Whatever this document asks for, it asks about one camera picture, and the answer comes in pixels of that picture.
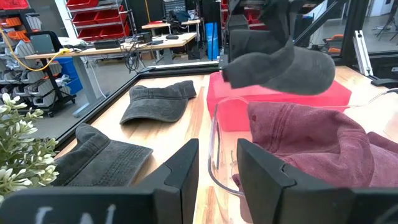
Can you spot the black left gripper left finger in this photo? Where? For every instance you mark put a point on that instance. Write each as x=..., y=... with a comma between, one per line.
x=174, y=193

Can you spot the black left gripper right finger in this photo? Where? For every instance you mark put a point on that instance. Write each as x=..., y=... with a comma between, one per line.
x=273, y=193

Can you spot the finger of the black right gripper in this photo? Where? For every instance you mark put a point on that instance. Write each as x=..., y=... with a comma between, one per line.
x=280, y=18

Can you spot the dark grey cloth visor hat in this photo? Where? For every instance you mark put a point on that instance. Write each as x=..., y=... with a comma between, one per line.
x=158, y=102
x=102, y=161
x=295, y=74

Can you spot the maroon cloth cap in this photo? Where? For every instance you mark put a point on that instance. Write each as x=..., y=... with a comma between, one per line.
x=385, y=161
x=311, y=140

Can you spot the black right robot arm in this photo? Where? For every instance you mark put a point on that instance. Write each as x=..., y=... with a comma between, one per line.
x=248, y=43

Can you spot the orange and black chair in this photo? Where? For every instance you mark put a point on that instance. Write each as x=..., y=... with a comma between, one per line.
x=334, y=39

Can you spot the clear plastic bin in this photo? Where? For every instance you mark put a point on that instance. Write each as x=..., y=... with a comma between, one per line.
x=213, y=140

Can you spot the tall blue box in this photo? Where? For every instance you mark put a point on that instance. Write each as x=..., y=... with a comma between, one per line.
x=212, y=40

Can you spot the red plastic bin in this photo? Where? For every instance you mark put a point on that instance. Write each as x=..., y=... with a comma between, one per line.
x=242, y=93

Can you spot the silver aluminium extrusion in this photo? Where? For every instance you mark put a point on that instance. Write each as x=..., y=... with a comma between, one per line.
x=362, y=53

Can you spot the small light wood desk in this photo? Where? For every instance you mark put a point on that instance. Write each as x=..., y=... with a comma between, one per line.
x=189, y=22

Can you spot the light wood desk grey legs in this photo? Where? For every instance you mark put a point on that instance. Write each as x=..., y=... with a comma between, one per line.
x=155, y=43

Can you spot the artificial potted green plant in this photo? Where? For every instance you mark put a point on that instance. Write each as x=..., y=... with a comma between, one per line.
x=18, y=161

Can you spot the black rack with grey bins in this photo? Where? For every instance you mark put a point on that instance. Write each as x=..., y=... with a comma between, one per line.
x=46, y=93

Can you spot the blue storage bin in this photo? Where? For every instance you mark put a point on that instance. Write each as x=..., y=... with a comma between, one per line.
x=70, y=68

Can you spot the flat black box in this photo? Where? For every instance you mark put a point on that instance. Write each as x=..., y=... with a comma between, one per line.
x=107, y=44

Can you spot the metal shelf with red bins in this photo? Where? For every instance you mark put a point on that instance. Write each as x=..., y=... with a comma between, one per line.
x=102, y=17

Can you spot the black framed grey panel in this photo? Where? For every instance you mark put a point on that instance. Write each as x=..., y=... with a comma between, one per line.
x=43, y=43

